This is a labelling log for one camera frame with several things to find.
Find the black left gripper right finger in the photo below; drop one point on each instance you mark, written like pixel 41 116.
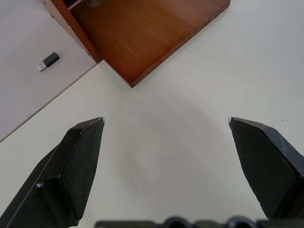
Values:
pixel 266 166

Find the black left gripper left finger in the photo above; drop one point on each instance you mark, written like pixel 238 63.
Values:
pixel 71 171

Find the brown wooden shelf box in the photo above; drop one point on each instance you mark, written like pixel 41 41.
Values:
pixel 142 35

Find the black USB dongle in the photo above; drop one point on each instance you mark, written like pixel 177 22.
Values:
pixel 48 61

